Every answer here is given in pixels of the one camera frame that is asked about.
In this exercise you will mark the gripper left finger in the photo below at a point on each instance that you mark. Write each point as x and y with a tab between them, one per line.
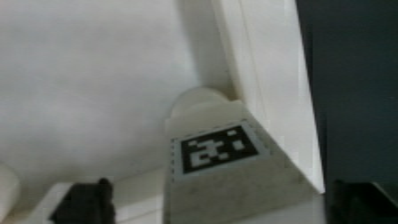
87	206

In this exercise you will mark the white table leg with tag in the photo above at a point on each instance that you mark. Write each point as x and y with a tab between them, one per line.
234	182

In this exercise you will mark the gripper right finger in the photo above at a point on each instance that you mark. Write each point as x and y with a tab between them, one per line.
365	203

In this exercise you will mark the white square table top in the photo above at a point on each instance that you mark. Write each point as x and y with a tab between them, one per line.
101	59

